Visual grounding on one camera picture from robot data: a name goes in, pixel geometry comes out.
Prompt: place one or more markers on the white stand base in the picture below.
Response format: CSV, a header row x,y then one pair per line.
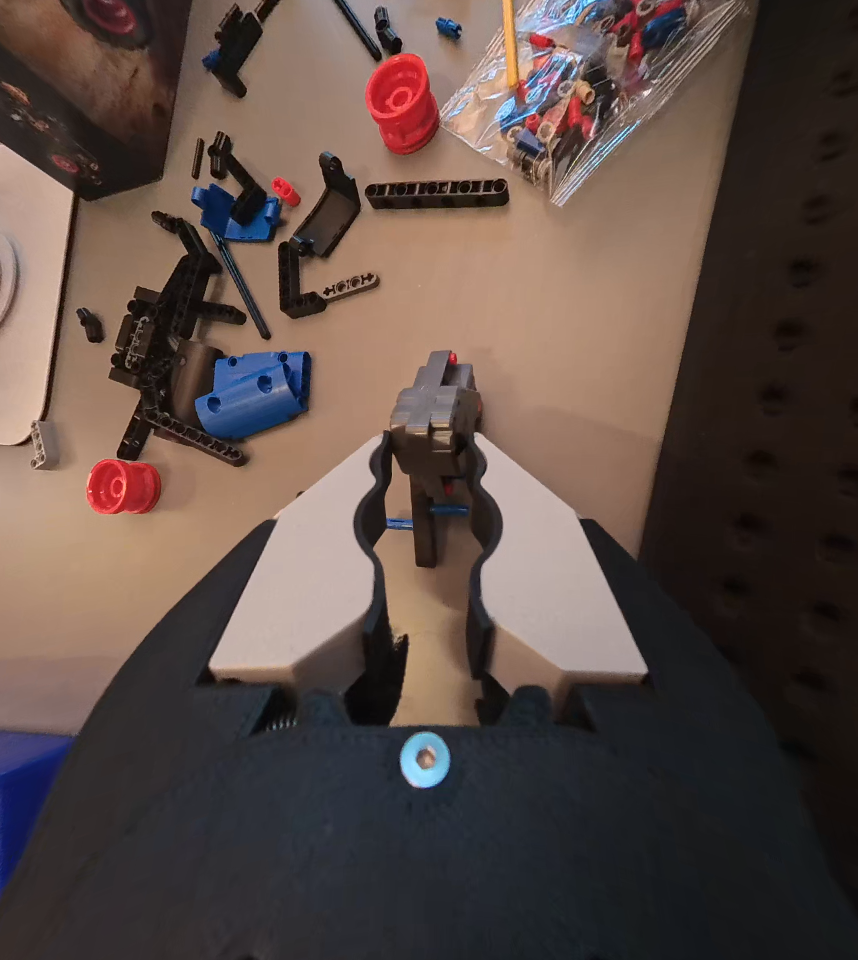
x,y
39,300

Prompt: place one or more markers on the black curved mudguard panel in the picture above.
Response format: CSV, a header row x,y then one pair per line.
x,y
331,217

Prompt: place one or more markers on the long black axle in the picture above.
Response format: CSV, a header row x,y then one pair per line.
x,y
360,30

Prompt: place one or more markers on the short black axle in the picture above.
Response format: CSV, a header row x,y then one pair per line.
x,y
197,157

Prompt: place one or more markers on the small red connector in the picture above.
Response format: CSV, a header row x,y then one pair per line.
x,y
286,190

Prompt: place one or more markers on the dark thin liftarm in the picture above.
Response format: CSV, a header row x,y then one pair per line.
x,y
350,285

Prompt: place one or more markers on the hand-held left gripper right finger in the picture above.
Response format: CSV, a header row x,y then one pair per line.
x,y
556,600

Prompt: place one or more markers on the yellow axle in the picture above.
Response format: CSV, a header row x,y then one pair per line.
x,y
510,45

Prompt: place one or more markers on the printed toy set box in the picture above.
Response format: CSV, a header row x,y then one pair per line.
x,y
99,75

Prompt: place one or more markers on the long blue pin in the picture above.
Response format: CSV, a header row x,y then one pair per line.
x,y
450,511

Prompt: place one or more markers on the blue plastic bin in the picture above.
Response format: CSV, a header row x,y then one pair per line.
x,y
1,765

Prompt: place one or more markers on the dark perforated panel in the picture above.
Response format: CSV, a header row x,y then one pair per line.
x,y
811,450

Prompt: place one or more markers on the black bent beam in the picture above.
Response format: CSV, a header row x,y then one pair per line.
x,y
245,195

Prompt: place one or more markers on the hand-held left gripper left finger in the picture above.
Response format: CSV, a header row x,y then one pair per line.
x,y
301,592

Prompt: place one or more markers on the dark long axle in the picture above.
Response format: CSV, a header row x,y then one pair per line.
x,y
241,285

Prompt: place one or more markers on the black curved shell panel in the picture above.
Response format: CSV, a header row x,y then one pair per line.
x,y
196,375

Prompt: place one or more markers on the black beam chassis assembly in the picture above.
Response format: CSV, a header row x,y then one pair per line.
x,y
174,300

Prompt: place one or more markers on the grey desk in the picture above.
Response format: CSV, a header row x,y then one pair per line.
x,y
549,337

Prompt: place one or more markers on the black pin connector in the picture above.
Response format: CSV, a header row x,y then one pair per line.
x,y
219,150
165,220
90,325

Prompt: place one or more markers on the black axle connector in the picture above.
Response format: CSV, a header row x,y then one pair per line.
x,y
383,26

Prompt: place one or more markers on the red wheel hub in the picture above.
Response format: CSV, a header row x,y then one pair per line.
x,y
403,105
123,487

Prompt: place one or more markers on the small bag of red parts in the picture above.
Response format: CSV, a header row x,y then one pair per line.
x,y
601,97

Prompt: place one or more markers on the blue curved shell panel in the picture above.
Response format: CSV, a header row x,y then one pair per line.
x,y
249,405

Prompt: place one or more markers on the light grey short beam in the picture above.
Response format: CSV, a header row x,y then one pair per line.
x,y
46,445

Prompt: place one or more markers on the grey pull-back motor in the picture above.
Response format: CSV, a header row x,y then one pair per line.
x,y
433,412

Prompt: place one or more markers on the long black beam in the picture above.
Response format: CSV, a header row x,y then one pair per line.
x,y
436,193

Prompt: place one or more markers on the blue flat panel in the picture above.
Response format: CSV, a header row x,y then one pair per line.
x,y
211,206

